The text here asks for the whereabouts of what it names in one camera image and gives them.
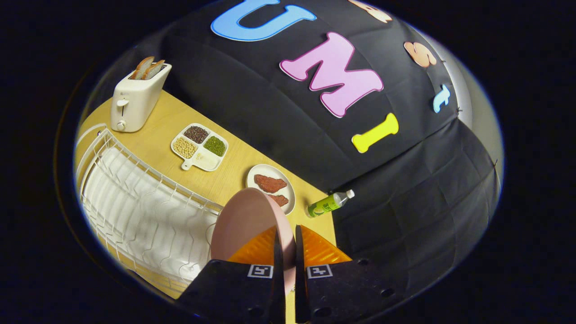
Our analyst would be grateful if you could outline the white divided snack tray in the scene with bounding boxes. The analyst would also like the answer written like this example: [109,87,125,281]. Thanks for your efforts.
[171,123,229,172]

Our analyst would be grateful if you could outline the pile of green beans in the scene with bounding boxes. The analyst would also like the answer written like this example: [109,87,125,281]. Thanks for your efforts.
[203,136,226,157]

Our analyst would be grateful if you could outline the pile of yellow soybeans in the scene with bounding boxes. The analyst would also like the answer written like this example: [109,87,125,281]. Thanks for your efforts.
[173,137,198,159]

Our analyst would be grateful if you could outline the white toaster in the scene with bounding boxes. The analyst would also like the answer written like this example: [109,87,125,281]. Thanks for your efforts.
[110,63,173,133]

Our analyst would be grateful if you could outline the pink plate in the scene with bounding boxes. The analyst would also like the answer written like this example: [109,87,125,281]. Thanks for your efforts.
[211,188,296,295]

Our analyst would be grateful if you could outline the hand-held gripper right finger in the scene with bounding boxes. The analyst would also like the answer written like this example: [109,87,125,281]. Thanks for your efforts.
[295,225,408,324]

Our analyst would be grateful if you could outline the white round plate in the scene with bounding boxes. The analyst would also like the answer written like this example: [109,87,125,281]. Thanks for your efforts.
[246,164,296,216]

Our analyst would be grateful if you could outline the pile of dark beans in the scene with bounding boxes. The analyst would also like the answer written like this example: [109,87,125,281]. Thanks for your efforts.
[184,126,210,144]

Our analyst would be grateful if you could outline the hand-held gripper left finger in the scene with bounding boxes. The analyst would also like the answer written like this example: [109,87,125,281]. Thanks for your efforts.
[177,225,287,324]

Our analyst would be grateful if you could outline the green tea bottle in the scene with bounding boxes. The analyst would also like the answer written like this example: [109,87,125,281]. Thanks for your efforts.
[307,189,356,218]

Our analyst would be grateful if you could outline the black backdrop cloth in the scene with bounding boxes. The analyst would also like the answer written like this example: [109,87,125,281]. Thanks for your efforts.
[85,0,504,297]

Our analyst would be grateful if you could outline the toasted bread slice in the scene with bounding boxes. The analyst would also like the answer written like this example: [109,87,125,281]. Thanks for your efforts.
[130,56,155,80]
[143,59,166,80]

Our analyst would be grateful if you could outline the white wire dish rack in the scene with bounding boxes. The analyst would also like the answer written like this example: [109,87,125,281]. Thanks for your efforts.
[74,124,225,293]

